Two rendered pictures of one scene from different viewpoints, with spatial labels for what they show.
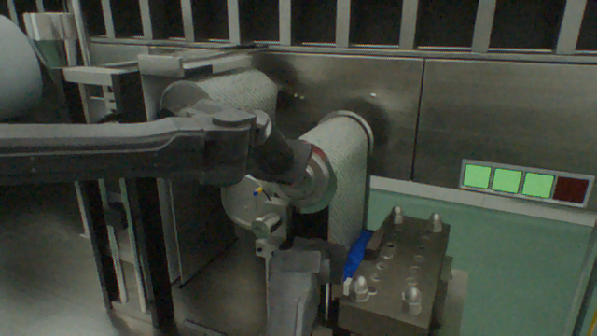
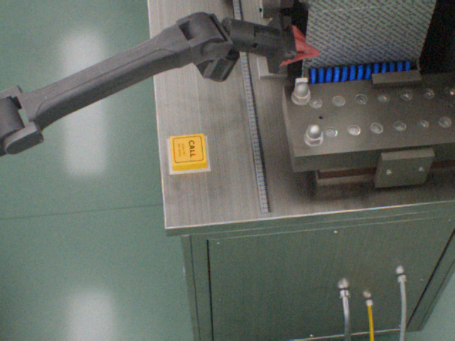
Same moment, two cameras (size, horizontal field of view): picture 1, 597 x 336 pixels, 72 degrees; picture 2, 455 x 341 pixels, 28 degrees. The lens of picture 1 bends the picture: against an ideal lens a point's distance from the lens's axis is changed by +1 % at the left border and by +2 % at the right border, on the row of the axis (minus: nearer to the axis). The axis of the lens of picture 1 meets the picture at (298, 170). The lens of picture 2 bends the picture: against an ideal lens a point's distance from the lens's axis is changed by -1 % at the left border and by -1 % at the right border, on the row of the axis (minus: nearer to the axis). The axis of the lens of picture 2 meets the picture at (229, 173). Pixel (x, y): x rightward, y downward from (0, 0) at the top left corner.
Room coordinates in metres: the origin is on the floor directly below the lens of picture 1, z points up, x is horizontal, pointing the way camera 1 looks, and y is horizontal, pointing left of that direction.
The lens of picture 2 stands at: (0.01, -0.90, 2.51)
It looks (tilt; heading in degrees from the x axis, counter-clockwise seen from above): 61 degrees down; 60
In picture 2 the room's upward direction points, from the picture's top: straight up
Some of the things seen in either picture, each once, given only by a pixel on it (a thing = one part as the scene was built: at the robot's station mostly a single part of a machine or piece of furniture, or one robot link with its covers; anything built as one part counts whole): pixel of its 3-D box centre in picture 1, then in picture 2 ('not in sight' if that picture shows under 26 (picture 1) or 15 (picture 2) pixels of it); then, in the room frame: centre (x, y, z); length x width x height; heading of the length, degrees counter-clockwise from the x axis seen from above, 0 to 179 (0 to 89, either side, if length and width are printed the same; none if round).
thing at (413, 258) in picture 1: (401, 268); (389, 119); (0.76, -0.23, 1.00); 0.40 x 0.16 x 0.06; 155
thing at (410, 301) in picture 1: (411, 298); (313, 132); (0.60, -0.21, 1.05); 0.04 x 0.04 x 0.04
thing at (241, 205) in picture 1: (274, 180); not in sight; (0.85, 0.06, 1.17); 0.26 x 0.12 x 0.12; 155
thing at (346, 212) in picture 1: (348, 219); (366, 37); (0.78, -0.11, 1.11); 0.23 x 0.01 x 0.18; 155
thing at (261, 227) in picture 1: (263, 226); not in sight; (0.64, 0.06, 1.18); 0.04 x 0.02 x 0.04; 65
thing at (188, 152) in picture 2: not in sight; (188, 152); (0.41, -0.05, 0.91); 0.07 x 0.07 x 0.02; 65
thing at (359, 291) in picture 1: (359, 287); (301, 91); (0.63, -0.12, 1.05); 0.04 x 0.04 x 0.04
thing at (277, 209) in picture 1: (274, 273); (273, 25); (0.67, 0.05, 1.05); 0.06 x 0.05 x 0.31; 155
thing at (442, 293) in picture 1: (444, 288); (403, 169); (0.74, -0.32, 0.96); 0.10 x 0.03 x 0.11; 155
